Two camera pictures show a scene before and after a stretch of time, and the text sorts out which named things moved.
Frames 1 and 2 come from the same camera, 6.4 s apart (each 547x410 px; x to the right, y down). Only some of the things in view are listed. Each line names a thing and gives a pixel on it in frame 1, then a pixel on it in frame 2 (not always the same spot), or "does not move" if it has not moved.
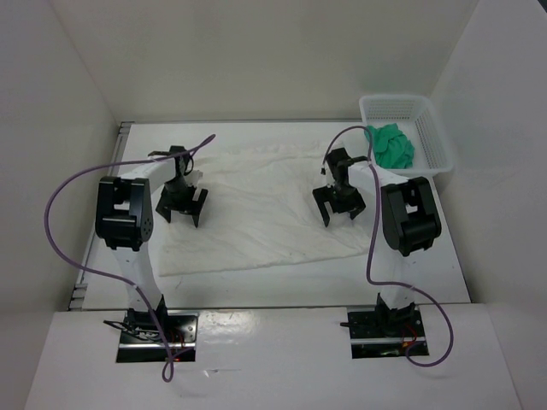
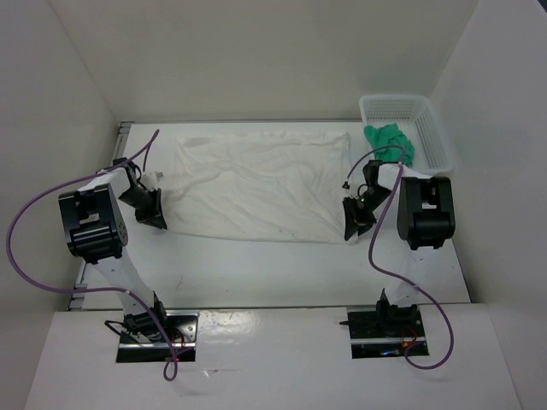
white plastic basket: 419,120 does not move
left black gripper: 189,206 to 154,214
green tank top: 391,149 does not move
